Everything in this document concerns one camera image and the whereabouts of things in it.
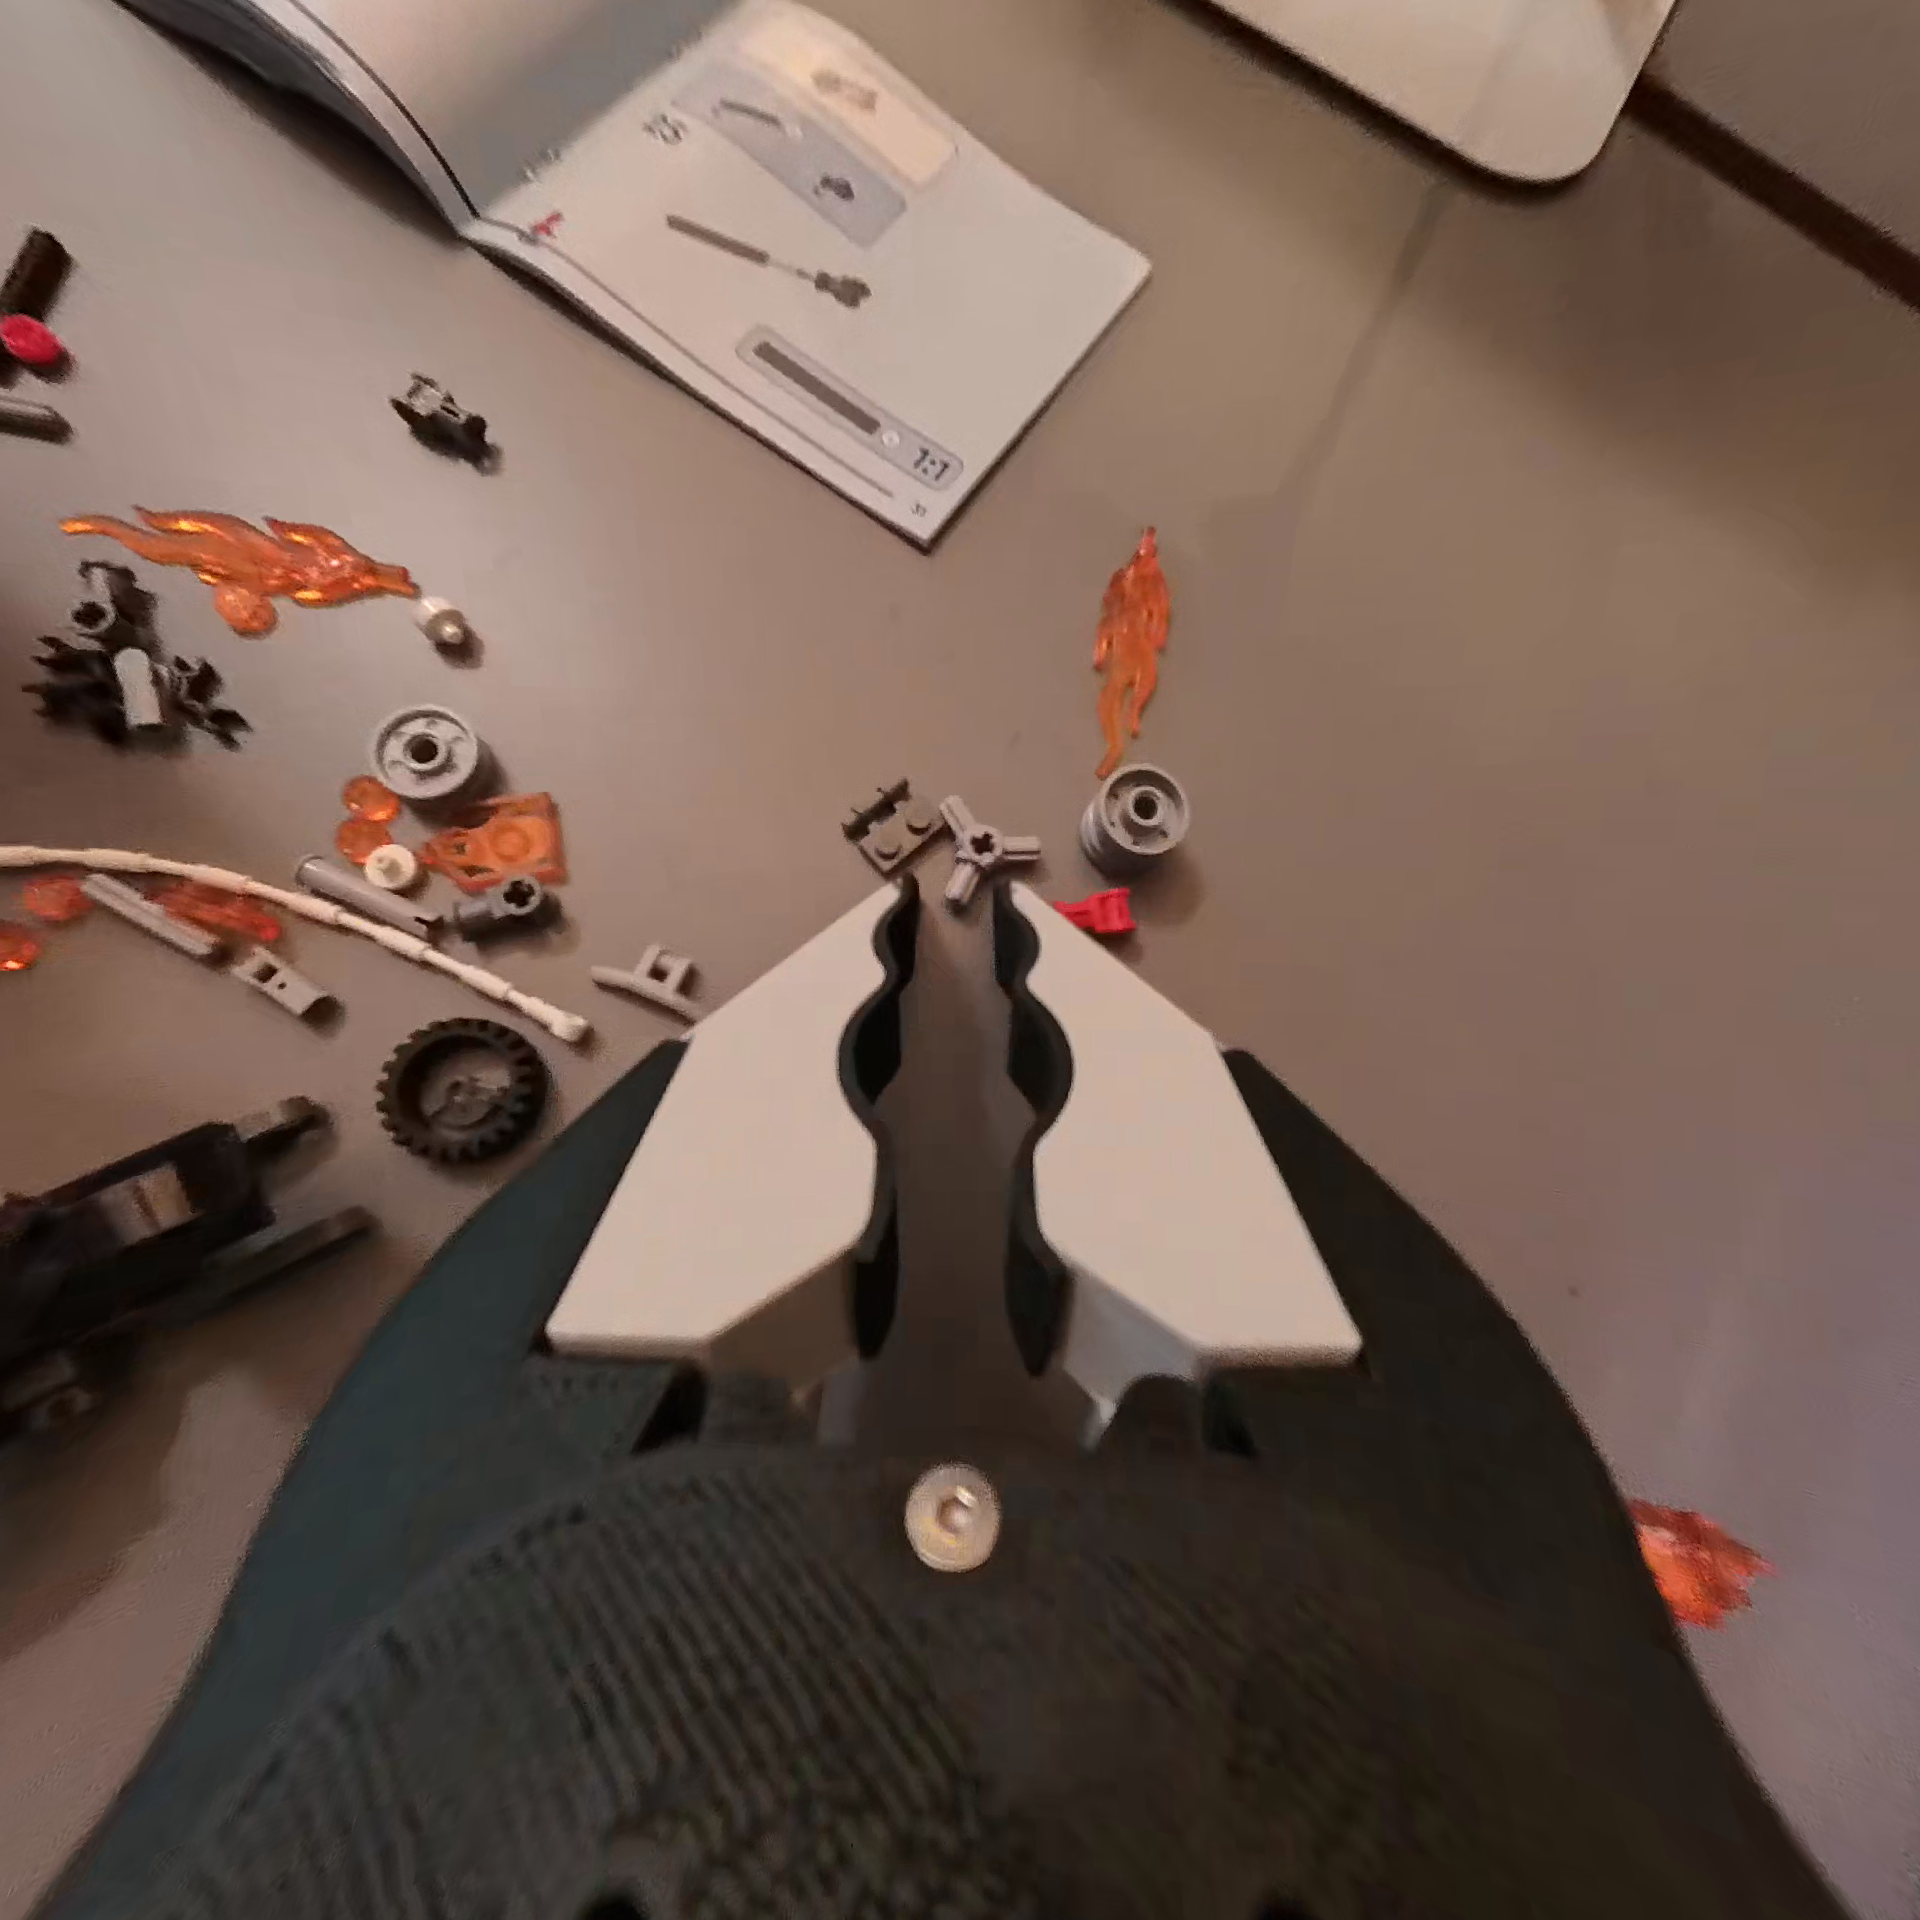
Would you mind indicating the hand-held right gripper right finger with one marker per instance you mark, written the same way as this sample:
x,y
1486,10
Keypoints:
x,y
1185,1200

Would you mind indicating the grey lego cross connector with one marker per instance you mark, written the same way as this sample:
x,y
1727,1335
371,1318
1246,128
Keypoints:
x,y
511,907

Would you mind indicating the black lego model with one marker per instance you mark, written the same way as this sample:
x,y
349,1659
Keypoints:
x,y
119,1215

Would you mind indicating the grey lego wheel hub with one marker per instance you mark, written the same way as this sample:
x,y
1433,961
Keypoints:
x,y
1118,839
405,765

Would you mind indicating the orange transparent lego flame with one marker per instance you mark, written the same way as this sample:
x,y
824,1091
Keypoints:
x,y
255,558
1133,646

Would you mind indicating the orange transparent lego plate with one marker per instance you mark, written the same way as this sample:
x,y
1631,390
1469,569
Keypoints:
x,y
504,849

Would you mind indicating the black lego tyre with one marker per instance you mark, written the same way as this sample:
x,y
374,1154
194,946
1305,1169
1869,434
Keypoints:
x,y
399,1096

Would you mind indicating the small red lego piece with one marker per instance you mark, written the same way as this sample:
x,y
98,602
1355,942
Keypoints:
x,y
1103,912

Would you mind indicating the black spiky lego piece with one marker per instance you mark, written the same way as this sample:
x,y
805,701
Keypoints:
x,y
89,691

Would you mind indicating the orange transparent lego cylinder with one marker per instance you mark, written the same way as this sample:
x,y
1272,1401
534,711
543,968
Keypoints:
x,y
224,911

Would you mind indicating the orange round lego tile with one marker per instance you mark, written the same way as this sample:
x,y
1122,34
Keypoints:
x,y
15,950
58,902
369,799
359,839

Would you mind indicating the light grey lego axle pin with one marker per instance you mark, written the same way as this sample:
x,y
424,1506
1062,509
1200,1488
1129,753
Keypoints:
x,y
353,888

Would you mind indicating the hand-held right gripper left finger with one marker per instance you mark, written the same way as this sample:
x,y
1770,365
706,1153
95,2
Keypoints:
x,y
720,1185

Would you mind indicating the lego instruction booklet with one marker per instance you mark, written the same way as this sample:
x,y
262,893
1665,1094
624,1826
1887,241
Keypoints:
x,y
840,299

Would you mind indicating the dark grey lego bar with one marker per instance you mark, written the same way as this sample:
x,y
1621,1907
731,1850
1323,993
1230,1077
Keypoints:
x,y
143,915

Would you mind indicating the black lego part with flames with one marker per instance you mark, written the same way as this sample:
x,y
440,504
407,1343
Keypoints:
x,y
1695,1560

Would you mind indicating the white round lego stud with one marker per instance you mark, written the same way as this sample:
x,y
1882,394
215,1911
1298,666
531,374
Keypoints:
x,y
393,867
441,619

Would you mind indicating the black and red lego pin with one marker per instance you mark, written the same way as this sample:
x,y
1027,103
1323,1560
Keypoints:
x,y
32,271

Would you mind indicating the small black lego connector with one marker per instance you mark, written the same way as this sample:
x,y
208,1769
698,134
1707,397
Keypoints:
x,y
441,411

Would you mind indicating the small grey lego clip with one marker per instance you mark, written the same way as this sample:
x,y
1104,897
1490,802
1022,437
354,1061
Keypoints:
x,y
285,983

